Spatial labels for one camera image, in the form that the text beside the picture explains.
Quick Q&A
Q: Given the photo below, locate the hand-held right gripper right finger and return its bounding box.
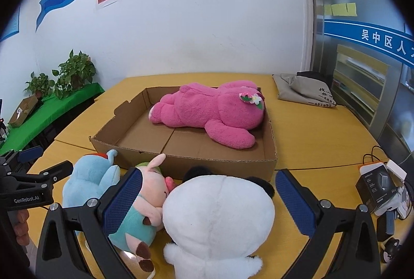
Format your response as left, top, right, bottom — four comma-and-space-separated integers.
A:
275, 168, 380, 279

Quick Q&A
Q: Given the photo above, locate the black round gadget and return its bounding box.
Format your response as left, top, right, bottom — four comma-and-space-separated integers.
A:
382, 237, 402, 264

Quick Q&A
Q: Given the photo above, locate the green cloth covered table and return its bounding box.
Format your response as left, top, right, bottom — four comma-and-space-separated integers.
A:
0, 82, 106, 157

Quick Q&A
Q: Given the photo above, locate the large potted green plant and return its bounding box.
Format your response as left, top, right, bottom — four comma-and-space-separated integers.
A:
52, 50, 98, 100

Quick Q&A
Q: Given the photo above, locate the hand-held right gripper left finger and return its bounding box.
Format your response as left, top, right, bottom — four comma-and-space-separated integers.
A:
35, 166, 144, 279

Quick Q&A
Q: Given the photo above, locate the dark grey power bank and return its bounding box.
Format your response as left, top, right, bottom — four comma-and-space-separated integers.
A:
376, 211, 397, 242

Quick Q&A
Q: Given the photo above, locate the black cloth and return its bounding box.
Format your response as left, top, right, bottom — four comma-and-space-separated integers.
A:
296, 71, 334, 86

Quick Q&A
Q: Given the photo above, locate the blue glass door banner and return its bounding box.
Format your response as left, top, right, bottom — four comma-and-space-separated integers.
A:
323, 19, 414, 67

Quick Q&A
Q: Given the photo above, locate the white product box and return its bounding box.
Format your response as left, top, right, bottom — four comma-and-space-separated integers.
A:
386, 159, 408, 183

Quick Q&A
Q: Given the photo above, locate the pink pig plush toy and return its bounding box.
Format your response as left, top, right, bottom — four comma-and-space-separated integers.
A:
108, 153, 177, 274

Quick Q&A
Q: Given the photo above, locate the black product box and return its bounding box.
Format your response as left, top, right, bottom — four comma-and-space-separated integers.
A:
355, 162, 397, 214

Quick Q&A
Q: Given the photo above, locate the pink plush bear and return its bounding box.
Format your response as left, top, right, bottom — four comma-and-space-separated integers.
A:
148, 81, 267, 149

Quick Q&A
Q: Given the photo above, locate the yellow wooden desktop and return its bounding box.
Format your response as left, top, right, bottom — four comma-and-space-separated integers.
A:
26, 72, 414, 279

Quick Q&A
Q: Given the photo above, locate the white panda plush toy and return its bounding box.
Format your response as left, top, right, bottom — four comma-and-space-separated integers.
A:
162, 166, 276, 279

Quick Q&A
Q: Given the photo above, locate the light blue plush toy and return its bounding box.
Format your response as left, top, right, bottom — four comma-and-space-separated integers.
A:
62, 149, 121, 212

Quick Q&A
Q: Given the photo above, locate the small potted green plant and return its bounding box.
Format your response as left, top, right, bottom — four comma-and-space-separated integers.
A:
24, 72, 55, 100

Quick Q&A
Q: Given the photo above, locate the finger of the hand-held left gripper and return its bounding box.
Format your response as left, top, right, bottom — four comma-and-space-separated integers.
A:
11, 160, 74, 193
18, 146, 43, 163

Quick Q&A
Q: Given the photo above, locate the person's left hand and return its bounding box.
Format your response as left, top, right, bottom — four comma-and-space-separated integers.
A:
13, 209, 31, 248

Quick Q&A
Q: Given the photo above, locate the grey canvas bag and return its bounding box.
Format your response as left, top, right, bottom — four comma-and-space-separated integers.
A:
272, 73, 339, 109

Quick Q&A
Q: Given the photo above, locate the small brown cardboard box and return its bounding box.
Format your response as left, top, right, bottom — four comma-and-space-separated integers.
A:
8, 95, 40, 128

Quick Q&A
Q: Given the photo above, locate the shallow cardboard box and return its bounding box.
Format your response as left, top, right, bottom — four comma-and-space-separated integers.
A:
89, 85, 278, 183

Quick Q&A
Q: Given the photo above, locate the black cable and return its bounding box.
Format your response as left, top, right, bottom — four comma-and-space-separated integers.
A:
363, 146, 389, 167

